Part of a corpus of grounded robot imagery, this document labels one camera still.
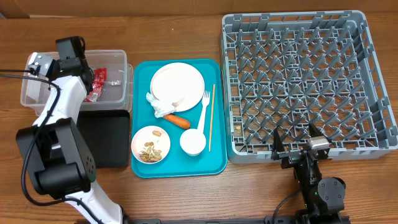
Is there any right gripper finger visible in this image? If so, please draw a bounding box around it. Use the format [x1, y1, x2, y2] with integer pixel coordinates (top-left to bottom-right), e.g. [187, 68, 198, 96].
[272, 126, 285, 154]
[308, 123, 325, 138]

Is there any red snack wrapper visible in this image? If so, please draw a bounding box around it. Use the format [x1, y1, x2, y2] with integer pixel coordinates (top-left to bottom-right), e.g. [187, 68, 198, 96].
[85, 68, 107, 102]

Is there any white tissue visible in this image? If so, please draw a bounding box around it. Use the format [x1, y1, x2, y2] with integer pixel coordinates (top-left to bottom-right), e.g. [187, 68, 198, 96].
[146, 93, 176, 118]

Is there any pink bowl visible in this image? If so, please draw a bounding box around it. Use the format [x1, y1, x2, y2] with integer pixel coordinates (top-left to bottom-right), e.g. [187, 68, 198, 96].
[131, 126, 171, 164]

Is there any peanut shells and rice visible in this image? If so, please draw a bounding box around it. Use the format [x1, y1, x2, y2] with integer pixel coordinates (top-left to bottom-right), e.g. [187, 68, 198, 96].
[139, 131, 162, 163]

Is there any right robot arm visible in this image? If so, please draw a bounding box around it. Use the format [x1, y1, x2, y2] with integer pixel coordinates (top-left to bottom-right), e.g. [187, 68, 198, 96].
[271, 123, 351, 224]

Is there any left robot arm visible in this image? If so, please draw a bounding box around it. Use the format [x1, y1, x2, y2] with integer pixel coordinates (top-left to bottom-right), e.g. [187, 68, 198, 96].
[16, 36, 127, 223]

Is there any grey dishwasher rack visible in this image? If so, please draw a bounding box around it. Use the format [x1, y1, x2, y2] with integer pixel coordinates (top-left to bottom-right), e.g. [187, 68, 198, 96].
[221, 11, 397, 164]

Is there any clear plastic bin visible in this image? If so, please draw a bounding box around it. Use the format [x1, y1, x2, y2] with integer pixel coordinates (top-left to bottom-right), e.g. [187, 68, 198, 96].
[20, 50, 133, 116]

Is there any black tray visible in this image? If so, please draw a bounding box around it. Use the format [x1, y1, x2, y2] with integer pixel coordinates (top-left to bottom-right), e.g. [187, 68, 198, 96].
[77, 110, 130, 169]

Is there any white cup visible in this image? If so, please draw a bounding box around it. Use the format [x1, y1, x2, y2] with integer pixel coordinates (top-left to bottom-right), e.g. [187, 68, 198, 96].
[180, 129, 206, 156]

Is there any white plastic fork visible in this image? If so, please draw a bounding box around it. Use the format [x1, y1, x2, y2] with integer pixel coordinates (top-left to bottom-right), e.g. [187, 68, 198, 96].
[197, 91, 210, 133]

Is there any wooden chopstick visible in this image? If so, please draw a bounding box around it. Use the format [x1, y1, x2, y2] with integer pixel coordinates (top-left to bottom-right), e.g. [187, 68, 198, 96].
[208, 84, 216, 152]

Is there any teal serving tray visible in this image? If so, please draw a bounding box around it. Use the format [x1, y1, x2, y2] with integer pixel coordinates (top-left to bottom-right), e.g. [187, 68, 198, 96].
[131, 58, 228, 178]

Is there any orange carrot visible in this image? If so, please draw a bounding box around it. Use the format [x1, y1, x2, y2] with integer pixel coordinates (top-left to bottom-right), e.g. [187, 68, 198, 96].
[163, 114, 191, 129]

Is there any white round plate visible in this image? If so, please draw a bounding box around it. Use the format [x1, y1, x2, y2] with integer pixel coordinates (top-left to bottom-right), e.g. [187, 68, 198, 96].
[150, 62, 205, 112]

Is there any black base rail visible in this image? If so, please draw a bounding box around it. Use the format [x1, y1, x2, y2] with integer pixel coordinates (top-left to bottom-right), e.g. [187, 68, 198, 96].
[130, 214, 352, 224]

